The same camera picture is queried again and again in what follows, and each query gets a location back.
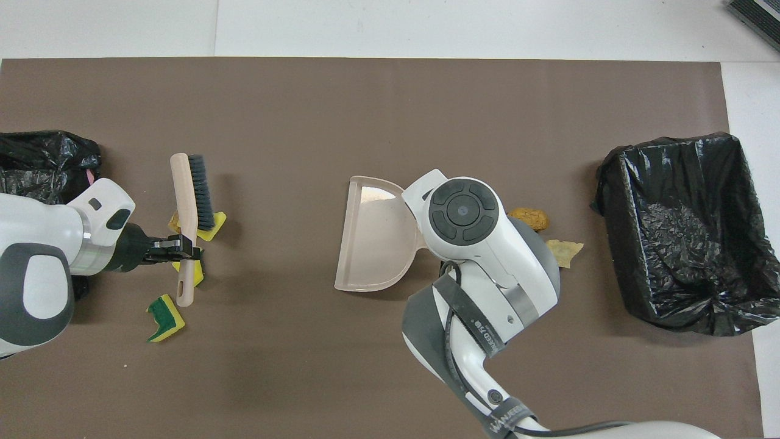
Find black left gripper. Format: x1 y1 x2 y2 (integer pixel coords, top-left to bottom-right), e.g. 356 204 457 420
115 223 203 273

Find small yellow sponge piece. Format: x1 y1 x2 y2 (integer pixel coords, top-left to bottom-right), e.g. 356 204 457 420
172 259 205 287

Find large yellow sponge piece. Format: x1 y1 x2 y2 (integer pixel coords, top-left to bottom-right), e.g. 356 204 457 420
196 211 227 242

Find pink hand brush black bristles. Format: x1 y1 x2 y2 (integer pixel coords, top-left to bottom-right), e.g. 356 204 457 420
169 152 216 308

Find green and yellow sponge piece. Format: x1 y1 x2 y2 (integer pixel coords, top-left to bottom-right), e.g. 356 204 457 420
146 293 186 343

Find pink plastic dustpan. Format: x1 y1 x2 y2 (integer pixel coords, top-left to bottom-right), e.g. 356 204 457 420
334 176 434 293

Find bin covered by black bag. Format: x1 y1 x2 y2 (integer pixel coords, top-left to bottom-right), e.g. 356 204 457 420
0 130 102 305

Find open bin with black liner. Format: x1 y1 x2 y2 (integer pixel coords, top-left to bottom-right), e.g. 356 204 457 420
590 131 780 337

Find brown paper table mat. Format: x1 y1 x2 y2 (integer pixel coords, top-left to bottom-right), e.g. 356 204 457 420
0 57 766 439

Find pale crumpled cracker piece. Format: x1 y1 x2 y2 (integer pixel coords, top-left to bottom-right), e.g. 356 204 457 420
545 239 584 269

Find dark ribbed device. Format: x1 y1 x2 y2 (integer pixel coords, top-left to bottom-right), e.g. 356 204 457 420
725 0 780 53

